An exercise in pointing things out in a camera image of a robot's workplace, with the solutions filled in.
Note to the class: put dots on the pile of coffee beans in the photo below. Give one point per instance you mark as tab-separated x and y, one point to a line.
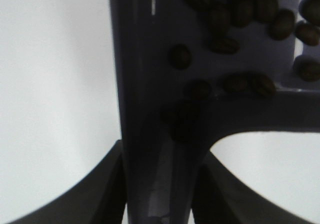
240	13

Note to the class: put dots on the purple plastic dustpan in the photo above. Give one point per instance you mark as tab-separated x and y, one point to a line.
161	173

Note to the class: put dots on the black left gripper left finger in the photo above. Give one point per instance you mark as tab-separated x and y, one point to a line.
99	198

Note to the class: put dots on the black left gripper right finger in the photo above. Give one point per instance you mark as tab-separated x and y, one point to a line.
219	197

